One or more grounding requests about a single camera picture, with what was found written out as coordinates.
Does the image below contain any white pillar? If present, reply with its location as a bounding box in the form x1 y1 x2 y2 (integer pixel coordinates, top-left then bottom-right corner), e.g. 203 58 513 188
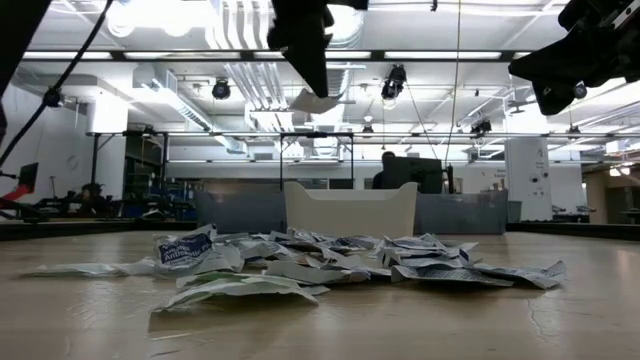
503 136 554 222

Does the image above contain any dark storage shelf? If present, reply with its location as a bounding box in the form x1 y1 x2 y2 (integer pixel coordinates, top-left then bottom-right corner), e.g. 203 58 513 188
123 133 170 202

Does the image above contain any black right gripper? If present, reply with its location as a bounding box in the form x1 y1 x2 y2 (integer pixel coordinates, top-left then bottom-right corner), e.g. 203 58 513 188
508 0 640 116

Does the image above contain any white printed packet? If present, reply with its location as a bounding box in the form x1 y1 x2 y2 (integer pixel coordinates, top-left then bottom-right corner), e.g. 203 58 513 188
378 233 480 266
390 264 515 288
472 259 567 291
262 259 371 286

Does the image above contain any white ventilation duct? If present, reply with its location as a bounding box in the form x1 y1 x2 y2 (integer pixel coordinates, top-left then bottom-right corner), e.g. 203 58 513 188
219 0 301 114

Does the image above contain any person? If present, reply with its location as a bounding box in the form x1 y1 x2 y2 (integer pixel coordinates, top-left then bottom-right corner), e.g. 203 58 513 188
372 150 399 190
74 182 110 217

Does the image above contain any white wipe packet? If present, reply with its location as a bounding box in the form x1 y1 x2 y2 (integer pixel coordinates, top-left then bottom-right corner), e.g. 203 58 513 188
209 243 247 274
304 251 392 279
154 277 331 314
289 88 344 115
176 270 302 290

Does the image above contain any white plastic bin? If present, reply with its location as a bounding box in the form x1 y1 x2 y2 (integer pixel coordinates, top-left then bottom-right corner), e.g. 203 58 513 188
283 180 419 240

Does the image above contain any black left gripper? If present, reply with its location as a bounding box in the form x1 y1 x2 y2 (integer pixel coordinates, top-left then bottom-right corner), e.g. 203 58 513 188
267 0 369 98

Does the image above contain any blue label antiseptic packet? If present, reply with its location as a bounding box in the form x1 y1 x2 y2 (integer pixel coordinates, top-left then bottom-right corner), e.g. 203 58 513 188
153 223 221 275

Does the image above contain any small black monitor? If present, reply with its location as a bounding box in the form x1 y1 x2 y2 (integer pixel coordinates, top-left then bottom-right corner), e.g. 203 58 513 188
17 162 41 191

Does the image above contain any red machine part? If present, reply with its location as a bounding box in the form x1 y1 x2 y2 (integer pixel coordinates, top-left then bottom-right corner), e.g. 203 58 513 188
0 183 27 205

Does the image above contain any grey plastic bin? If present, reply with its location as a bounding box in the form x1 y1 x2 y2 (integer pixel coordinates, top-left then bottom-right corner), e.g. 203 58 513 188
413 188 509 236
194 191 288 235

